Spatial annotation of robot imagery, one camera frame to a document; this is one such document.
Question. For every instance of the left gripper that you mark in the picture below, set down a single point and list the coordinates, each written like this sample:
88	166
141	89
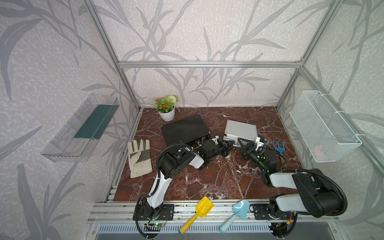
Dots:
224	148

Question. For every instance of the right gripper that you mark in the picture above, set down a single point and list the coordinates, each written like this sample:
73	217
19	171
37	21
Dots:
248	148

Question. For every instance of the silver aluminium poker case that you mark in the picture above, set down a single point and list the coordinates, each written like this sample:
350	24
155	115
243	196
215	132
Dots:
235	130

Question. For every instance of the black poker case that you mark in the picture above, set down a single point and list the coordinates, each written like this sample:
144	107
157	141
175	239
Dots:
187	131

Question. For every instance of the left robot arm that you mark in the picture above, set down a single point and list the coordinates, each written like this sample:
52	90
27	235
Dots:
170	163

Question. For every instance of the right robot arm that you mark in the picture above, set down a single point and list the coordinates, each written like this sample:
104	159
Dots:
317	195

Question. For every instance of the blue hand rake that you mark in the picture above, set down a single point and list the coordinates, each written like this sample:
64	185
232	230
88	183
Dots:
280	148

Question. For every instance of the light blue toy shovel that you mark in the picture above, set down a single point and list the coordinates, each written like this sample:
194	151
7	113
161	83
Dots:
240	210

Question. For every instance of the yellow toy shovel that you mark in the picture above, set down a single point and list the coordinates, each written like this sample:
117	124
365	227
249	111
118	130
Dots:
202	209

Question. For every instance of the potted plant white pot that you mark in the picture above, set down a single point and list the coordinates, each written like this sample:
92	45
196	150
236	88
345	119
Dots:
166	107

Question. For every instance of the beige work glove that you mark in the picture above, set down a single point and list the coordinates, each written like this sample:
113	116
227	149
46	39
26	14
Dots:
139	158

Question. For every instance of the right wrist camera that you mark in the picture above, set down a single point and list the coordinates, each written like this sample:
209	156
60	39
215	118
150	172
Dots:
261	143

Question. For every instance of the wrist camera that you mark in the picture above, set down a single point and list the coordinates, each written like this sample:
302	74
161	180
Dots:
261	143
215	140

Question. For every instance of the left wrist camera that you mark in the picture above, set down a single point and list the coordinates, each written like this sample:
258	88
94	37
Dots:
215	140

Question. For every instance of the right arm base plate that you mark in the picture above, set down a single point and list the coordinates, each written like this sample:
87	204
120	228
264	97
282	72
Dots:
264	211

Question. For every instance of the white wire mesh basket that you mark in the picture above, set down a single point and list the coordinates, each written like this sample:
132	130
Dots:
326	133

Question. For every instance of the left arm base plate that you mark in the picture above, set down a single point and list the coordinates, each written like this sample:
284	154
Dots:
164	212

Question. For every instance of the clear plastic wall shelf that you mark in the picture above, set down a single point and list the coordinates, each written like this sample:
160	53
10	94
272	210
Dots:
78	138

